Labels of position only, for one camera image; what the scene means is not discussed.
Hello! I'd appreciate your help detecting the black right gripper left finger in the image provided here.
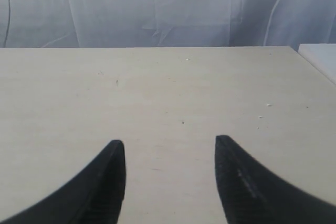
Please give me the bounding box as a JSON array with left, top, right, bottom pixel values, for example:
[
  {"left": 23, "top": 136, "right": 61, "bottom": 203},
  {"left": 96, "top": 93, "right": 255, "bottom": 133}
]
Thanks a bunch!
[{"left": 3, "top": 140, "right": 126, "bottom": 223}]

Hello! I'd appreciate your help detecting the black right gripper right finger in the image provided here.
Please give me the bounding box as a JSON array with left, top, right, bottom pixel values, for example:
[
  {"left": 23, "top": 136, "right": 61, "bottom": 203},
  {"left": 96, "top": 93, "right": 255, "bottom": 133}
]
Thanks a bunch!
[{"left": 214, "top": 135, "right": 335, "bottom": 223}]

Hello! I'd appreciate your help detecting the white board at table edge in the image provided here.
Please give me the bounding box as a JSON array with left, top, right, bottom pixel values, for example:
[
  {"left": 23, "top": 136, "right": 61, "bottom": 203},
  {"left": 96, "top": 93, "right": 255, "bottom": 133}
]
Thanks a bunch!
[{"left": 298, "top": 44, "right": 336, "bottom": 84}]

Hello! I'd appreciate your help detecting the white backdrop curtain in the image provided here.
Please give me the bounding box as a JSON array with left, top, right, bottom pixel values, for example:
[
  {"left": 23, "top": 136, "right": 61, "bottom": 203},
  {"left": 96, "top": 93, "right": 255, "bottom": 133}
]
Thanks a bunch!
[{"left": 1, "top": 0, "right": 335, "bottom": 49}]

